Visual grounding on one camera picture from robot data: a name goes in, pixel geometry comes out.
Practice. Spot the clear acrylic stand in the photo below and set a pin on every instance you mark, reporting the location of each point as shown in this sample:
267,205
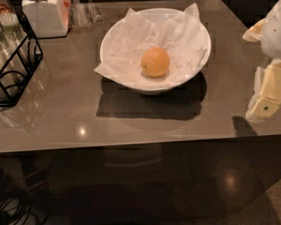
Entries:
84,14

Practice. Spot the black wire rack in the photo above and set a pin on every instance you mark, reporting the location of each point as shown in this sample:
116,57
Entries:
34,57

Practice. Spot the orange fruit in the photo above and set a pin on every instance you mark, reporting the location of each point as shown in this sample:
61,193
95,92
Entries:
155,62

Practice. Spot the white lidded jar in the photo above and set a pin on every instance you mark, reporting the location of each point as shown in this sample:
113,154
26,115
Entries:
48,18

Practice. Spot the white paper liner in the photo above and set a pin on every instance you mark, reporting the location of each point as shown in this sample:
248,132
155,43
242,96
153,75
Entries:
131,47

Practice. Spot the glass jar with lid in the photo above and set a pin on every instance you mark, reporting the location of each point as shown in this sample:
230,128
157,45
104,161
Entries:
17,43

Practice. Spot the white bowl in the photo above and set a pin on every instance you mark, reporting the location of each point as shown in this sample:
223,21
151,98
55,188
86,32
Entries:
153,83

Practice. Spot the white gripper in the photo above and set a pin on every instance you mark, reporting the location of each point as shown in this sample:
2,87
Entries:
277,32

